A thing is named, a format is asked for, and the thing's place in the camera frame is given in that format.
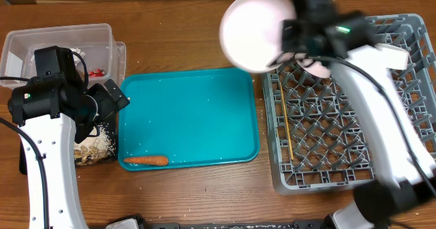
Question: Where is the red snack wrapper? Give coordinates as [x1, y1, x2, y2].
[88, 69, 105, 78]

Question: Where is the pink bowl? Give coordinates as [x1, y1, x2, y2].
[295, 53, 331, 78]

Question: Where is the white tissue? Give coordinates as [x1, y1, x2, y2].
[70, 48, 86, 65]

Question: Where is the white round plate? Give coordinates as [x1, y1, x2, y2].
[219, 0, 296, 74]

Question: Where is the orange carrot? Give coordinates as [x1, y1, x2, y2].
[123, 155, 169, 166]

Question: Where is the white bowl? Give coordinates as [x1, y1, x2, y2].
[375, 44, 409, 70]

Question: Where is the wooden chopstick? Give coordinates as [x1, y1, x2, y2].
[279, 80, 294, 160]

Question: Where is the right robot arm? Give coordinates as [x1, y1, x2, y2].
[282, 0, 435, 228]

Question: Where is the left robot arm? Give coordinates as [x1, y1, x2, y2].
[3, 46, 129, 228]

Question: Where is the grey dishwasher rack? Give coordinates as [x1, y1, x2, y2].
[262, 14, 435, 195]

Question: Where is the black tray bin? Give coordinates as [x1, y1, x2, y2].
[18, 119, 119, 175]

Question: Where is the pile of rice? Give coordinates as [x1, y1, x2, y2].
[85, 123, 114, 152]

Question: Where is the clear plastic bin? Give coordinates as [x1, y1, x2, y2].
[0, 23, 127, 90]

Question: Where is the pile of peanuts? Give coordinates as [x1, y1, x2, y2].
[74, 139, 109, 166]

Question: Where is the teal serving tray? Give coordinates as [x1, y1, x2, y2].
[118, 68, 260, 171]

